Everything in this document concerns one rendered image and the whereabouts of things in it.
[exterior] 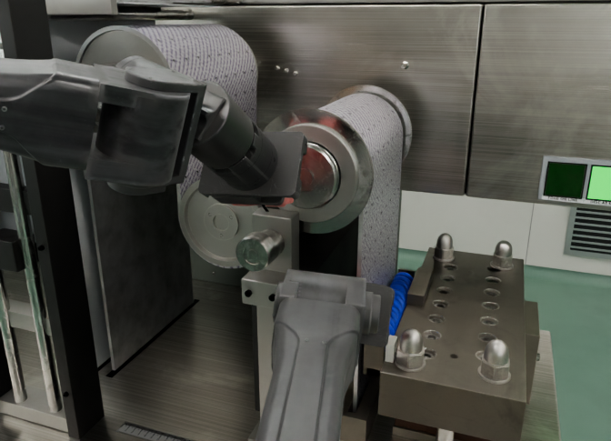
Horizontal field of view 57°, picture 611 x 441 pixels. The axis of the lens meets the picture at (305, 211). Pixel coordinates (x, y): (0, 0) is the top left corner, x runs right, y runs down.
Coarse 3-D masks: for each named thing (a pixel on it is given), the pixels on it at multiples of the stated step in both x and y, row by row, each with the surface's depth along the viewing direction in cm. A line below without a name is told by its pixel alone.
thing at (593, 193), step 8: (600, 168) 83; (608, 168) 83; (592, 176) 84; (600, 176) 83; (608, 176) 83; (592, 184) 84; (600, 184) 84; (608, 184) 83; (592, 192) 84; (600, 192) 84; (608, 192) 84
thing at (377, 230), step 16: (400, 176) 85; (384, 192) 75; (384, 208) 76; (368, 224) 68; (384, 224) 77; (368, 240) 69; (384, 240) 78; (368, 256) 70; (384, 256) 80; (368, 272) 71; (384, 272) 81
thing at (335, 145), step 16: (288, 128) 63; (304, 128) 62; (320, 128) 61; (320, 144) 62; (336, 144) 61; (336, 160) 62; (352, 160) 61; (352, 176) 62; (336, 192) 63; (352, 192) 62; (288, 208) 66; (320, 208) 64; (336, 208) 64
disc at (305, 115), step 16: (288, 112) 63; (304, 112) 62; (320, 112) 62; (272, 128) 64; (336, 128) 62; (352, 128) 61; (352, 144) 62; (368, 160) 61; (368, 176) 62; (368, 192) 63; (272, 208) 67; (352, 208) 64; (304, 224) 67; (320, 224) 66; (336, 224) 65
